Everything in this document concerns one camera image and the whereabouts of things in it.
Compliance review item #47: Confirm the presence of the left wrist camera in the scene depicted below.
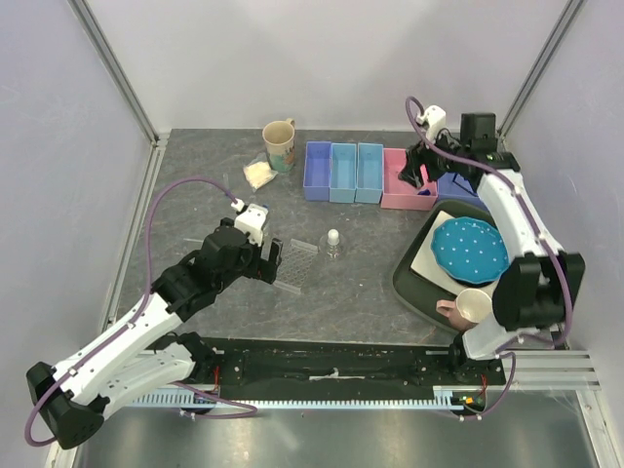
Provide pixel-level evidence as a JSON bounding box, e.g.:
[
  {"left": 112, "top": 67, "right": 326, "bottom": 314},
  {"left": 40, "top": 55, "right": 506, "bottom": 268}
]
[{"left": 231, "top": 199, "right": 268, "bottom": 247}]

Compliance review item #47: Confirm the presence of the purple bin leftmost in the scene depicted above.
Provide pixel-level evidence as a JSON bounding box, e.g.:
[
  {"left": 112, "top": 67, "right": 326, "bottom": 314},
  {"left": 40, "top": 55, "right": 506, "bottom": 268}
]
[{"left": 303, "top": 141, "right": 332, "bottom": 202}]

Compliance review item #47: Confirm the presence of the light blue bin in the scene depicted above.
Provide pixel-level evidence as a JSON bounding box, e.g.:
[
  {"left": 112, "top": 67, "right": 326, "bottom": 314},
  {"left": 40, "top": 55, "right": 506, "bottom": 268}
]
[
  {"left": 330, "top": 143, "right": 357, "bottom": 204},
  {"left": 355, "top": 142, "right": 383, "bottom": 204}
]

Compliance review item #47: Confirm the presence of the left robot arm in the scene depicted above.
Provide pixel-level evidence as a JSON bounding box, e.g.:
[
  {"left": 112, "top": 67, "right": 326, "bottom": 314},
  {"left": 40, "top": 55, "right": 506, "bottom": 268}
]
[{"left": 26, "top": 205, "right": 283, "bottom": 449}]

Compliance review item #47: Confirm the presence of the blue dotted plate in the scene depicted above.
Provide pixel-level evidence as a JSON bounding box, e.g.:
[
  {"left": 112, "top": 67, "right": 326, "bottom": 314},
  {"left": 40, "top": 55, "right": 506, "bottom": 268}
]
[{"left": 430, "top": 216, "right": 510, "bottom": 286}]

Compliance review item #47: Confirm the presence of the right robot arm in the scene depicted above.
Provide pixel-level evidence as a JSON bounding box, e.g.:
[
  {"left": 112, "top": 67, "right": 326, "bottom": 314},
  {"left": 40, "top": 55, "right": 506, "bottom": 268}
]
[{"left": 407, "top": 105, "right": 585, "bottom": 384}]

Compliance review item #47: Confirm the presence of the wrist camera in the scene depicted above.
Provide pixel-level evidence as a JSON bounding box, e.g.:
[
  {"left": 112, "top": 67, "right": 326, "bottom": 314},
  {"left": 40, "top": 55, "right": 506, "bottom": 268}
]
[
  {"left": 231, "top": 199, "right": 268, "bottom": 247},
  {"left": 416, "top": 105, "right": 447, "bottom": 141}
]

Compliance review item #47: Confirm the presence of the pink bin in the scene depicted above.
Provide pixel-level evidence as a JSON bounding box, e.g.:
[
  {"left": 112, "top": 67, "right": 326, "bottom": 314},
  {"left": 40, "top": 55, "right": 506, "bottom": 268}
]
[{"left": 380, "top": 148, "right": 438, "bottom": 211}]

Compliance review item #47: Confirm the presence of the beige cartoon mug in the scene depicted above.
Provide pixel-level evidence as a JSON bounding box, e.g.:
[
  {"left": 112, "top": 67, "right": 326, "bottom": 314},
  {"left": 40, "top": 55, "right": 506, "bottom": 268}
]
[{"left": 262, "top": 118, "right": 295, "bottom": 173}]

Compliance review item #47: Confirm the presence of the dark green tray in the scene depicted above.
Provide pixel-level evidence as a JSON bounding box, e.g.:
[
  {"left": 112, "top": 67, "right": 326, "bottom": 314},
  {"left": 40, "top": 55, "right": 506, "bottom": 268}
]
[{"left": 391, "top": 200, "right": 495, "bottom": 333}]

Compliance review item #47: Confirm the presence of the light blue bin right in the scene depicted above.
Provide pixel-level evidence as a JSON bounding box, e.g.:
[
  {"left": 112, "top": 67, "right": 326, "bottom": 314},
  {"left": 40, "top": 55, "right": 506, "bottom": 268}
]
[{"left": 355, "top": 142, "right": 383, "bottom": 204}]

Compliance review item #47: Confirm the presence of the bag of white powder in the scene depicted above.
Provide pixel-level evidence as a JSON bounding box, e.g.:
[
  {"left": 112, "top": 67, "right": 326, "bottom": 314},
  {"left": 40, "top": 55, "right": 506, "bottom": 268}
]
[{"left": 243, "top": 153, "right": 278, "bottom": 191}]

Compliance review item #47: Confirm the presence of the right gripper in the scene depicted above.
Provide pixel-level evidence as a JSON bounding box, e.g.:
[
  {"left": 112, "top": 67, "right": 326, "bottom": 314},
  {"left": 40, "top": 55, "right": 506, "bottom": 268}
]
[{"left": 397, "top": 125, "right": 469, "bottom": 191}]

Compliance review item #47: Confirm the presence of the large purple bin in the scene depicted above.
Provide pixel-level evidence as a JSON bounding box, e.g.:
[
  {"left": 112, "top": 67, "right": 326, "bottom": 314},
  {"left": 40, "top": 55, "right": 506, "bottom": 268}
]
[{"left": 437, "top": 173, "right": 487, "bottom": 211}]

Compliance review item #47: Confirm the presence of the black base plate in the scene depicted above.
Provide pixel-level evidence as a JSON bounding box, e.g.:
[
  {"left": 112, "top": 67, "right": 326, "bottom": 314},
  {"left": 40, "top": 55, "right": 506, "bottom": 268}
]
[{"left": 145, "top": 333, "right": 503, "bottom": 402}]

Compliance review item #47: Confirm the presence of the clear test tube rack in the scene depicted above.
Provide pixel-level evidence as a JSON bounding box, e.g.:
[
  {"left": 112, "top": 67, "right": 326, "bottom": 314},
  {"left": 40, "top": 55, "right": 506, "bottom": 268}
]
[{"left": 273, "top": 239, "right": 319, "bottom": 294}]

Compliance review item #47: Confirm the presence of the glass flask with stopper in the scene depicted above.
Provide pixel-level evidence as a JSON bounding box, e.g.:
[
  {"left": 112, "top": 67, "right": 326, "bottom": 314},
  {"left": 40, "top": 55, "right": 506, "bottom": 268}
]
[{"left": 319, "top": 228, "right": 346, "bottom": 260}]

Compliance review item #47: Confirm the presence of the light blue bin left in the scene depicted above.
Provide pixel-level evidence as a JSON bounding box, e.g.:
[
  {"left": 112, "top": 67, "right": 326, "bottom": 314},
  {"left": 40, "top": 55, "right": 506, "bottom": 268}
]
[{"left": 330, "top": 143, "right": 357, "bottom": 204}]

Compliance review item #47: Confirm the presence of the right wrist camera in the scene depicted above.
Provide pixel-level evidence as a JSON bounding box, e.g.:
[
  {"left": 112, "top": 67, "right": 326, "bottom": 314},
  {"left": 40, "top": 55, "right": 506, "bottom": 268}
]
[{"left": 416, "top": 105, "right": 447, "bottom": 141}]

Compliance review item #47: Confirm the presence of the light blue cable duct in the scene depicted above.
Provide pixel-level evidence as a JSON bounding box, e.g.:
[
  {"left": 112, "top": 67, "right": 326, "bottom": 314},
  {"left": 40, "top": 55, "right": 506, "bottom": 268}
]
[{"left": 129, "top": 387, "right": 488, "bottom": 409}]

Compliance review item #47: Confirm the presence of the pink mug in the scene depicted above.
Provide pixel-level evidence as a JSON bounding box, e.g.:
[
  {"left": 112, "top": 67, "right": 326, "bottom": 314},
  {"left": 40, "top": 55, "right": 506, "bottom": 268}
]
[{"left": 436, "top": 289, "right": 492, "bottom": 332}]

